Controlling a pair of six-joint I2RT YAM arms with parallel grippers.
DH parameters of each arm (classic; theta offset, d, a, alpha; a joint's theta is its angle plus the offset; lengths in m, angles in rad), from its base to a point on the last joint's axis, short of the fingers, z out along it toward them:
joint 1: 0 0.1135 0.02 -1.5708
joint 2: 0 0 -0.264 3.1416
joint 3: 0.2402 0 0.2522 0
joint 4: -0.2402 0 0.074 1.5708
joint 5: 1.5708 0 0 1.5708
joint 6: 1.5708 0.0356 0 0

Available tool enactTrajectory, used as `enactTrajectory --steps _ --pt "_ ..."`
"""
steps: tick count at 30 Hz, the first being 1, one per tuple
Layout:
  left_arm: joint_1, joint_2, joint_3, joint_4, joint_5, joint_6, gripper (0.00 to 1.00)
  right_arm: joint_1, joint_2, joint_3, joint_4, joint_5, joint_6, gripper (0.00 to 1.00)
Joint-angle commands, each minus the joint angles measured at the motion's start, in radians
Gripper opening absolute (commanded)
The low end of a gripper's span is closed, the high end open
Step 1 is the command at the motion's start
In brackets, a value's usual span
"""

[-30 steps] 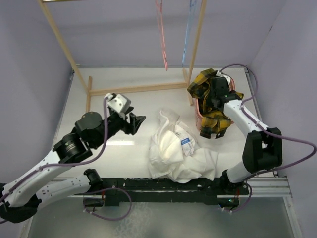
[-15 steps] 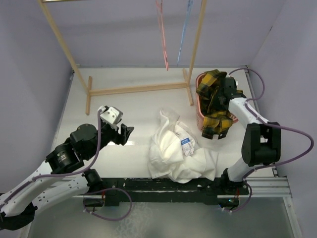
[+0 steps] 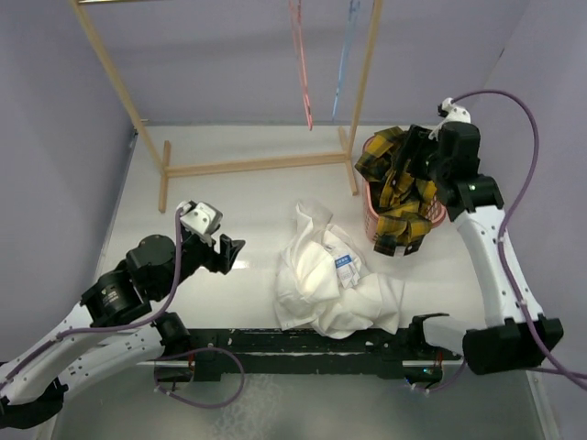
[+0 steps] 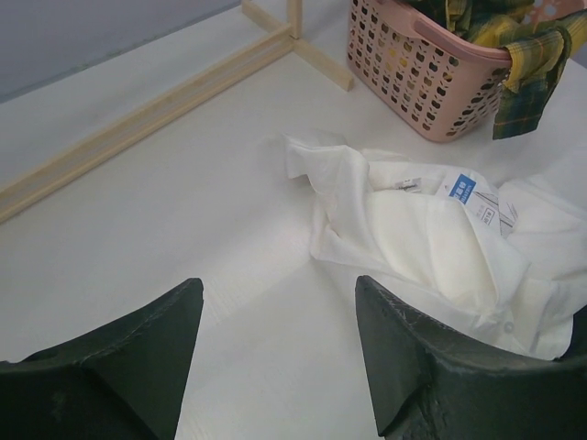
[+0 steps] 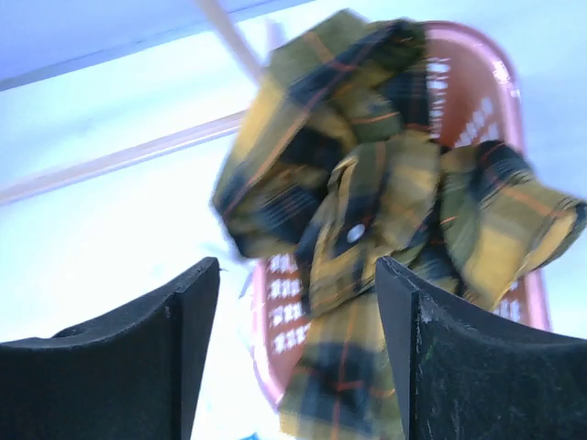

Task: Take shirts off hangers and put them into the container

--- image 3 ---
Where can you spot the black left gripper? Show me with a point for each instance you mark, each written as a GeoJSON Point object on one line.
{"type": "Point", "coordinates": [224, 259]}

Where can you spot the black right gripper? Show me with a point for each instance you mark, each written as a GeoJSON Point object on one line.
{"type": "Point", "coordinates": [418, 141]}

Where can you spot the yellow plaid flannel shirt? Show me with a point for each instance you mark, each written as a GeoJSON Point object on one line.
{"type": "Point", "coordinates": [394, 192]}

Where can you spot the white collared shirt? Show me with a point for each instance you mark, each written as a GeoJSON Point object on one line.
{"type": "Point", "coordinates": [322, 281]}

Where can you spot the light blue wire hanger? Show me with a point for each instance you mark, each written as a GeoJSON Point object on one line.
{"type": "Point", "coordinates": [350, 28]}

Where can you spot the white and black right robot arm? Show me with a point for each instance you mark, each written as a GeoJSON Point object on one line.
{"type": "Point", "coordinates": [443, 331]}

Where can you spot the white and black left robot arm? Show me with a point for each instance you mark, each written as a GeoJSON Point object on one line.
{"type": "Point", "coordinates": [122, 320]}

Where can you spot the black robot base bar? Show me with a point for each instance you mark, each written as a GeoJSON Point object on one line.
{"type": "Point", "coordinates": [211, 353]}

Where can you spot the wooden clothes rack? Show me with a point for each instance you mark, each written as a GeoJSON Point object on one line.
{"type": "Point", "coordinates": [225, 63]}

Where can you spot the pink plastic laundry basket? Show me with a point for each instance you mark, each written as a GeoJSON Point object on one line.
{"type": "Point", "coordinates": [431, 211]}

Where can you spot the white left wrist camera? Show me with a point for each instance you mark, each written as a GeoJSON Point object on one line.
{"type": "Point", "coordinates": [199, 219]}

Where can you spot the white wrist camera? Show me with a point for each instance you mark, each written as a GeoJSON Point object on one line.
{"type": "Point", "coordinates": [449, 112]}
{"type": "Point", "coordinates": [199, 219]}

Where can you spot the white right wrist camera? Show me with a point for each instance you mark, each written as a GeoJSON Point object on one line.
{"type": "Point", "coordinates": [449, 112]}

